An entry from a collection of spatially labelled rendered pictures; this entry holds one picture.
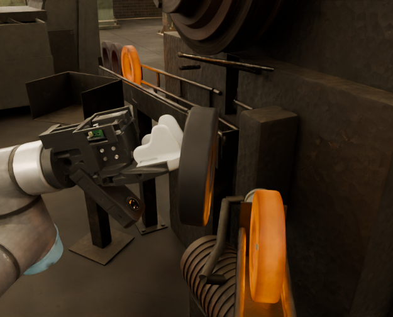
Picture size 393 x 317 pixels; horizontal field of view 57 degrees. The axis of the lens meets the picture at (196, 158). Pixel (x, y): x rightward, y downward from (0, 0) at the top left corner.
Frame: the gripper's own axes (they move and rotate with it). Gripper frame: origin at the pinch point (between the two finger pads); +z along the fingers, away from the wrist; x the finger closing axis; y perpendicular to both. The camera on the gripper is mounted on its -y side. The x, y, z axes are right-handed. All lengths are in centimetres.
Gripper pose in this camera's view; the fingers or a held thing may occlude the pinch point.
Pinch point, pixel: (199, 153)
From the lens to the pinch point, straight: 46.5
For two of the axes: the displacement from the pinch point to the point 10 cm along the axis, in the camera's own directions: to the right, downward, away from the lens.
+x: 1.4, -4.4, 8.8
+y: -2.5, -8.8, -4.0
